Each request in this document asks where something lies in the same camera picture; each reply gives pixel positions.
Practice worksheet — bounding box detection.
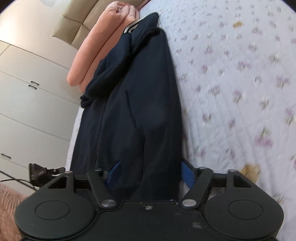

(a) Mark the folded peach pink quilt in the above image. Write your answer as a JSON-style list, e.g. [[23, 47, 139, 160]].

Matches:
[[67, 1, 139, 92]]

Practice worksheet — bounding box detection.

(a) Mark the black cable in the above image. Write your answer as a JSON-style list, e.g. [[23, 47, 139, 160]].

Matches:
[[0, 170, 38, 189]]

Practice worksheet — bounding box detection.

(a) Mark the white wardrobe with handles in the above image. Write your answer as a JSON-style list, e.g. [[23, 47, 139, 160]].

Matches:
[[1, 42, 80, 179]]

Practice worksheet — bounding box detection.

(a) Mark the beige padded headboard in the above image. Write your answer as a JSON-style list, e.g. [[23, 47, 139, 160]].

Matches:
[[53, 1, 123, 50]]

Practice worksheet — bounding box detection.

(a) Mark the white floral quilted bedspread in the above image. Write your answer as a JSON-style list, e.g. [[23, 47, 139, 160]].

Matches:
[[65, 0, 296, 241]]

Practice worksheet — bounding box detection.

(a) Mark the dark navy garment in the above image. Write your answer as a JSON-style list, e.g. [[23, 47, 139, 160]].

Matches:
[[70, 13, 183, 201]]

